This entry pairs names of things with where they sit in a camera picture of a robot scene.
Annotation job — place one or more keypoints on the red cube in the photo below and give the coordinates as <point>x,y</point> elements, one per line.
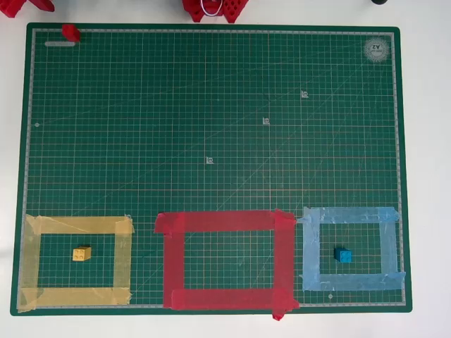
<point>70,32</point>

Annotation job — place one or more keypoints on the red leader arm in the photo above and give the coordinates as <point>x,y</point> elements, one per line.
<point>10,7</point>

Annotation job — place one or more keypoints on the red follower robot arm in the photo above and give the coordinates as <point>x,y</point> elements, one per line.
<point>232,10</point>

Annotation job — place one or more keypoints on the red tape square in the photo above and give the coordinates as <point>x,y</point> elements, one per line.
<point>225,299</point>

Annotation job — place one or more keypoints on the blue cube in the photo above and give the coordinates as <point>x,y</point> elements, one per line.
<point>343,255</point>

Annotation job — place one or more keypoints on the yellow cube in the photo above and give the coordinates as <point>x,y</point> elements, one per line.
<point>81,254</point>

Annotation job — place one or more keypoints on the blue tape square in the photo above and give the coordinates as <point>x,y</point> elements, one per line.
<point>352,281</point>

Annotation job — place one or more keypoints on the yellow tape square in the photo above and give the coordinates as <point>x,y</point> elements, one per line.
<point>75,296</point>

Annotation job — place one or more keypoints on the green cutting mat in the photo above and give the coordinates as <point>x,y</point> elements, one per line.
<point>211,105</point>

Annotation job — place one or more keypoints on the black round knob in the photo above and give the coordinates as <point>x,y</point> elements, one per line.
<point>379,2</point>

